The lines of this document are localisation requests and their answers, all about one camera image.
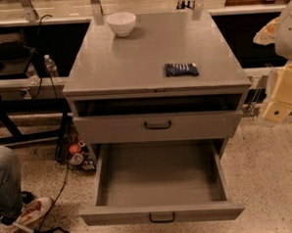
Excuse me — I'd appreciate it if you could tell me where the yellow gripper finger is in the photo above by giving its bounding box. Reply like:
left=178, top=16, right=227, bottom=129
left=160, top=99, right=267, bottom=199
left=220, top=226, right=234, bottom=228
left=253, top=18, right=278, bottom=46
left=261, top=61, right=292, bottom=124

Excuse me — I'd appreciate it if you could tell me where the blue rxbar blueberry wrapper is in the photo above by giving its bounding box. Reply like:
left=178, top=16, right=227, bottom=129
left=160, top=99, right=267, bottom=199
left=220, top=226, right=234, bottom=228
left=165, top=63, right=199, bottom=77

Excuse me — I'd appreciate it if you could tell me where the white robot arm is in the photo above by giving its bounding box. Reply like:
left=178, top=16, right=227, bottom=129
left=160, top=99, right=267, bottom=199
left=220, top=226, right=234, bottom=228
left=253, top=0, right=292, bottom=127

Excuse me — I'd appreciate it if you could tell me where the grey drawer cabinet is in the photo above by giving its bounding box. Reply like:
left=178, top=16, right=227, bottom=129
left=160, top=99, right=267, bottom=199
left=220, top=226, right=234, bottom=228
left=63, top=12, right=250, bottom=152

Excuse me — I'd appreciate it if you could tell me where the open grey lower drawer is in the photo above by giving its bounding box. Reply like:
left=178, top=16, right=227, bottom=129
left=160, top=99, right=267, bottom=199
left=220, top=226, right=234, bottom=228
left=79, top=140, right=244, bottom=226

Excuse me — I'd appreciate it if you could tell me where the white ceramic bowl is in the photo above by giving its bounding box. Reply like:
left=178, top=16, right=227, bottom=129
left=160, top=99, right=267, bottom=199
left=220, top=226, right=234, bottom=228
left=107, top=12, right=136, bottom=36

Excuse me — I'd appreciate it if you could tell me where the clear plastic water bottle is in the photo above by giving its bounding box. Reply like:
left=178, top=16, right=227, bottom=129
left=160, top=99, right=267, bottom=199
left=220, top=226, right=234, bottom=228
left=44, top=54, right=59, bottom=78

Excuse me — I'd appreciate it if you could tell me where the basket of small objects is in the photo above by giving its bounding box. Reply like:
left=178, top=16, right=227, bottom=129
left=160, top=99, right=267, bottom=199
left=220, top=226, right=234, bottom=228
left=55, top=123, right=96, bottom=171

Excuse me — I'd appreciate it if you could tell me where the black side table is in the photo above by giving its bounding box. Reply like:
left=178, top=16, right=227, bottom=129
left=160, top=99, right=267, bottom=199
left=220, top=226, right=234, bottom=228
left=0, top=28, right=73, bottom=147

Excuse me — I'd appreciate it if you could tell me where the white red sneaker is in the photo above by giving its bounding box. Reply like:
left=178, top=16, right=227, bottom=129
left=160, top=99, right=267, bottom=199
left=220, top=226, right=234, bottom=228
left=0, top=197, right=54, bottom=233

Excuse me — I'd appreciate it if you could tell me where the person's jeans leg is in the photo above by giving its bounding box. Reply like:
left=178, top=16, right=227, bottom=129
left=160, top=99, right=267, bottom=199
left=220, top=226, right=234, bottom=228
left=0, top=146, right=23, bottom=225

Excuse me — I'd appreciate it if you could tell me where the black floor cable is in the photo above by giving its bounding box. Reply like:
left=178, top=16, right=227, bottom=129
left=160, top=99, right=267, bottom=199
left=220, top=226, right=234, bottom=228
left=24, top=161, right=74, bottom=233

